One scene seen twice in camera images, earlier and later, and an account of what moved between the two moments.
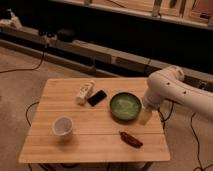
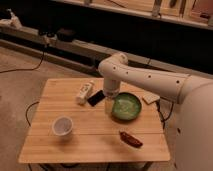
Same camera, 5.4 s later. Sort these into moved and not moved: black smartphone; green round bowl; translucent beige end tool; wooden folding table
Moved: translucent beige end tool
Not moved: black smartphone; green round bowl; wooden folding table
